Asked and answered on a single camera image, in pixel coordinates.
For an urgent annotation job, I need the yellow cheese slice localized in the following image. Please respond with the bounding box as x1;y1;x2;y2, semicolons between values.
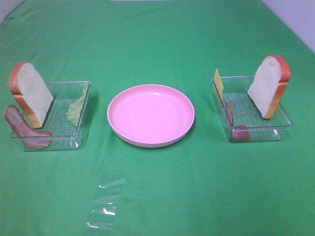
214;69;223;101

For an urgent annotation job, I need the green lettuce leaf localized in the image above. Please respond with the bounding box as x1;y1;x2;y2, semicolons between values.
66;82;89;127

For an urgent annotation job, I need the bacon strip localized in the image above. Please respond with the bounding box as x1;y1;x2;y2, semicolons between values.
4;105;52;149
225;100;250;142

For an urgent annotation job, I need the toast bread slice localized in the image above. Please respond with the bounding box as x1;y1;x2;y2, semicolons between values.
248;55;291;119
9;62;53;128

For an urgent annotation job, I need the pink round plate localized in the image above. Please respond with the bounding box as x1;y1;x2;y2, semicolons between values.
107;85;195;148

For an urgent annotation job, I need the green tablecloth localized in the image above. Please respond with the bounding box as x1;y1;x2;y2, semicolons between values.
0;0;315;236

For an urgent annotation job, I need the right clear plastic tray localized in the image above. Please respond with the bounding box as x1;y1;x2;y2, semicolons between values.
212;76;293;142

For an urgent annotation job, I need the clear plastic tray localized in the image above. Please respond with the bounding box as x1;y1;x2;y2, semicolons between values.
212;76;293;142
11;81;92;151

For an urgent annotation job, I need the left clear plastic tray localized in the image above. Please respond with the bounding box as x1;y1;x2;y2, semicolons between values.
11;81;92;151

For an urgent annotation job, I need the clear tape strip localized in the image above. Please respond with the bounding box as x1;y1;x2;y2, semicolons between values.
86;169;126;236

